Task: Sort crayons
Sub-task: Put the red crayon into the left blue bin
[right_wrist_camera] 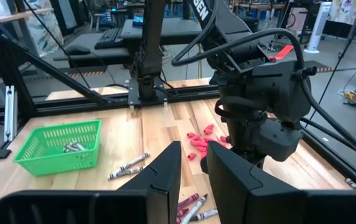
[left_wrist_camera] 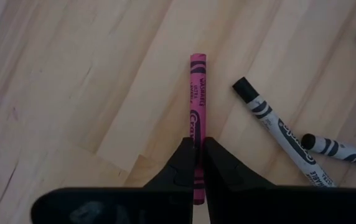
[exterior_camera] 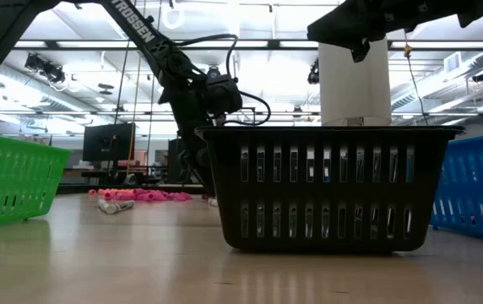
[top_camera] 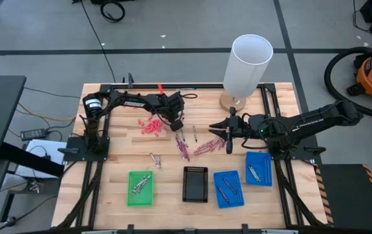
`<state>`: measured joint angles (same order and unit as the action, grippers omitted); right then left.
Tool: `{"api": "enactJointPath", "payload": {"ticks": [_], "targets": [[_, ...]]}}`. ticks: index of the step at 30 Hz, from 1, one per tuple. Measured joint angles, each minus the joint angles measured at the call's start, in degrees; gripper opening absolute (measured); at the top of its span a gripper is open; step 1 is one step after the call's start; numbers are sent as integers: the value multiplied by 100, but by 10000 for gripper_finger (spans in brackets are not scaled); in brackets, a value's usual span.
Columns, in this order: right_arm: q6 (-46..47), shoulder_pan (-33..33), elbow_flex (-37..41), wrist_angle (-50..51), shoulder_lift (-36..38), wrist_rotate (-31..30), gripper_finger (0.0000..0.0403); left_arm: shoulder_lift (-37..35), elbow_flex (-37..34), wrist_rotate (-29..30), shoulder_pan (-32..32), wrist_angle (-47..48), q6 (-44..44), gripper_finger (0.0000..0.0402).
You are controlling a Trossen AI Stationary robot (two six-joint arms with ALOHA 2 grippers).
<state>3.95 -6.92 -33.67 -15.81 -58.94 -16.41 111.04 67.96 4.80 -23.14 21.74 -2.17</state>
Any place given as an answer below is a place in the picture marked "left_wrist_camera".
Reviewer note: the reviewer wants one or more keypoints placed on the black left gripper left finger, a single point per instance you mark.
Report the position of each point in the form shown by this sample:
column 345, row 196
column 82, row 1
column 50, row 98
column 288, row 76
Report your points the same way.
column 119, row 205

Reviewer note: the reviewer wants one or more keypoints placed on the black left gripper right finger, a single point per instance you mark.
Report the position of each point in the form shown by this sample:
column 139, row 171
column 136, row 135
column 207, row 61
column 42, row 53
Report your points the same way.
column 274, row 205

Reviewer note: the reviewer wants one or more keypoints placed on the grey crayon with black tip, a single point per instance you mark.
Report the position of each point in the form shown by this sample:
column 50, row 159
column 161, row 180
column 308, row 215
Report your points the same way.
column 277, row 130
column 336, row 149

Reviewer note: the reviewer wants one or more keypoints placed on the pink crayon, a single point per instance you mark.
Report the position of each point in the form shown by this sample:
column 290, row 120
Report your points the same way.
column 198, row 93

